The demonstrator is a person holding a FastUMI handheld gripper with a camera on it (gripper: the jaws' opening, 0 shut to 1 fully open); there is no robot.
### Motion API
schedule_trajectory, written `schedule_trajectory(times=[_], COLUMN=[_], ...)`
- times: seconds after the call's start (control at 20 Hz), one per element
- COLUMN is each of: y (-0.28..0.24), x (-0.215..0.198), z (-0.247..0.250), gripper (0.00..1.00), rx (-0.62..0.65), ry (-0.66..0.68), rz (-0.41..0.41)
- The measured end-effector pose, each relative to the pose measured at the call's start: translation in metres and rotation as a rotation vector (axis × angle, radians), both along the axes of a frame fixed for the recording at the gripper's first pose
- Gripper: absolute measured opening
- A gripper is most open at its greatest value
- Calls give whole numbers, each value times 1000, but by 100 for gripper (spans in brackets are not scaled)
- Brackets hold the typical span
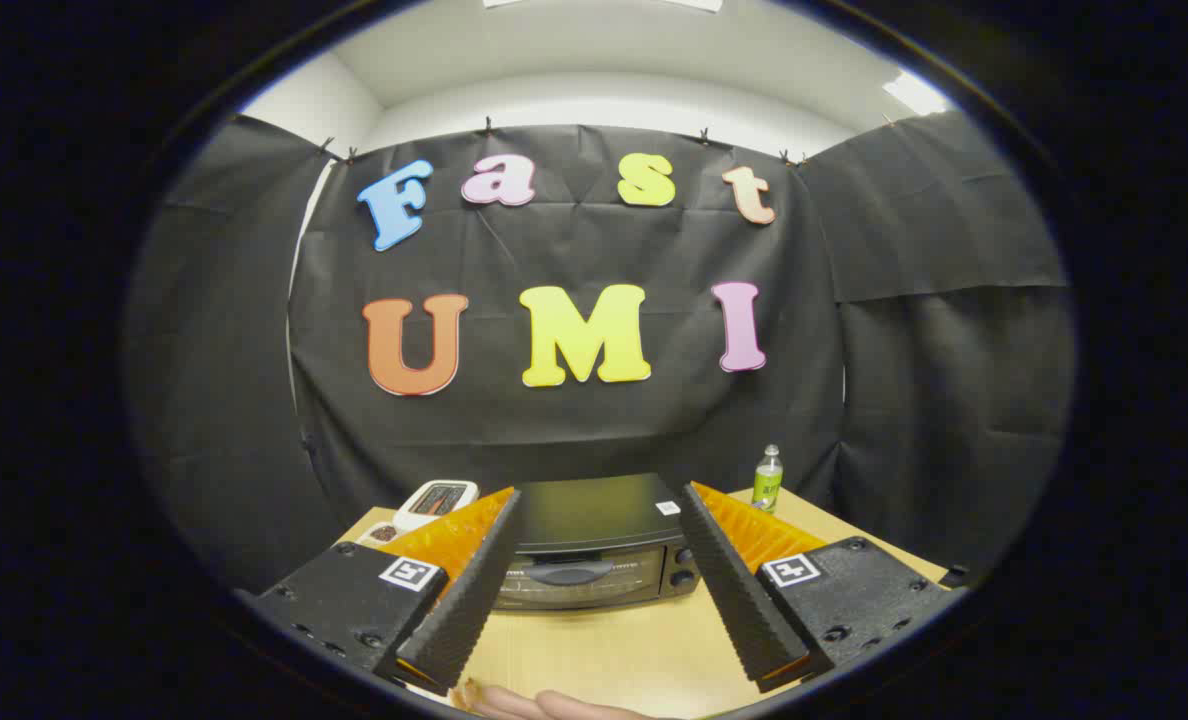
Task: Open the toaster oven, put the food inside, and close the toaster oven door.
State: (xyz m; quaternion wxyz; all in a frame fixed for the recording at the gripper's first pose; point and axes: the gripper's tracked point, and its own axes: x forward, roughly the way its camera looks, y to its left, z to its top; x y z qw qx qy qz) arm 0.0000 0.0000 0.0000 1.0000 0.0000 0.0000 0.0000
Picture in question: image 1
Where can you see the small ceiling light panel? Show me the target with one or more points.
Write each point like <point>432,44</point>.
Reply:
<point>916,93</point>

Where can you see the black toaster oven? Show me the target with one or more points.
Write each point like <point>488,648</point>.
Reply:
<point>594,512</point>

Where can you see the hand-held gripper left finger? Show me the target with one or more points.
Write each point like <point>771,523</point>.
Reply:
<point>474,590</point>

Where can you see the large ceiling light panel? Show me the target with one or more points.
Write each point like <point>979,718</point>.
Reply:
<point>604,4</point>

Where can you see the white pop-up toaster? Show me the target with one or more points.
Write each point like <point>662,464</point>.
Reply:
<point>436,500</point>

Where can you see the small white snack dish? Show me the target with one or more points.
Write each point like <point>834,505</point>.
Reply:
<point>381,534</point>

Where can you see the green label drink bottle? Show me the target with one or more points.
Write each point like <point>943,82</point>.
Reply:
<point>767,485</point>

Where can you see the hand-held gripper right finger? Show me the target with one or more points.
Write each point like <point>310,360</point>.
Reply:
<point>734,590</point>

